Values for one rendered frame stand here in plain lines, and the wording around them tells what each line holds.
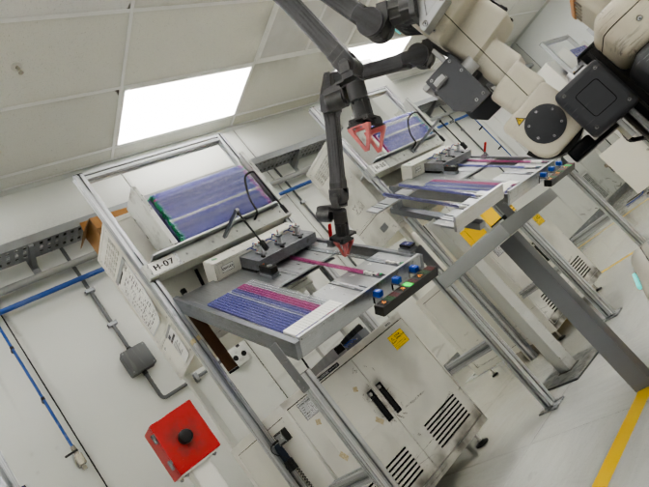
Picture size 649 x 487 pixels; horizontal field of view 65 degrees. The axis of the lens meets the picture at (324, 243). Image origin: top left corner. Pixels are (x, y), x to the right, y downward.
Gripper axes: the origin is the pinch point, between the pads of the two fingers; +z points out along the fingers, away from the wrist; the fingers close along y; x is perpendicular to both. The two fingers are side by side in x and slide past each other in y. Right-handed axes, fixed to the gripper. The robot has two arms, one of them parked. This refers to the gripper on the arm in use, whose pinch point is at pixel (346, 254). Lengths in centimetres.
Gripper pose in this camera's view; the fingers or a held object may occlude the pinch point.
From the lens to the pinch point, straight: 211.2
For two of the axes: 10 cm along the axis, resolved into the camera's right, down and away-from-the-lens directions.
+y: -6.8, 3.7, -6.4
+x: 7.2, 1.5, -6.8
